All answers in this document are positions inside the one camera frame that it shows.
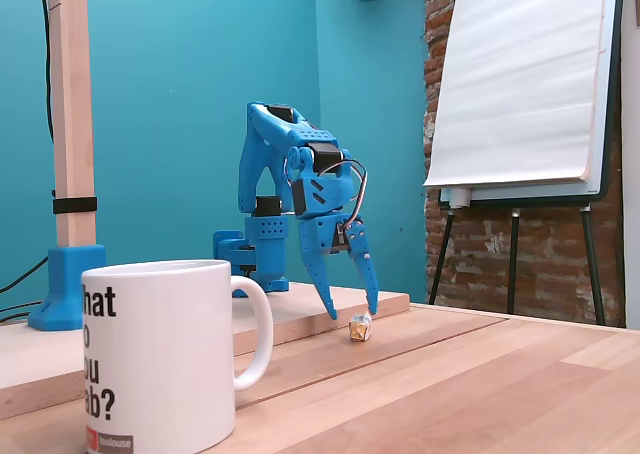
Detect caramel sweet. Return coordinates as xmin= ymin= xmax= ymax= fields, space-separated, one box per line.
xmin=348 ymin=312 xmax=374 ymax=344

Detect white printed mug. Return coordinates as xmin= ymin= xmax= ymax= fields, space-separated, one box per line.
xmin=80 ymin=258 xmax=275 ymax=454

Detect flipchart easel with paper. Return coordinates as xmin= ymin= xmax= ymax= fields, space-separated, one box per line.
xmin=422 ymin=0 xmax=626 ymax=328

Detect wooden base board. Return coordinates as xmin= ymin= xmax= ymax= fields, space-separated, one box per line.
xmin=0 ymin=281 xmax=411 ymax=421

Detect red white black gripper cable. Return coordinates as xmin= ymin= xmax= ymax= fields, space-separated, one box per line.
xmin=319 ymin=159 xmax=370 ymax=233

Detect black strap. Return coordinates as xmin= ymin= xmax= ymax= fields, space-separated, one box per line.
xmin=52 ymin=197 xmax=98 ymax=216

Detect blue printed post base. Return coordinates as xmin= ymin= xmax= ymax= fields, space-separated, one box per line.
xmin=27 ymin=243 xmax=108 ymax=333

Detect wooden post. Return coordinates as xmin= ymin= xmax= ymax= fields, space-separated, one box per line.
xmin=45 ymin=0 xmax=97 ymax=249

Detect thick black cable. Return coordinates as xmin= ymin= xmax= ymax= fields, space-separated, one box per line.
xmin=0 ymin=255 xmax=50 ymax=295

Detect thin black cable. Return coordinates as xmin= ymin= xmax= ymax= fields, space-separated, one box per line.
xmin=0 ymin=299 xmax=45 ymax=323
xmin=38 ymin=0 xmax=55 ymax=143

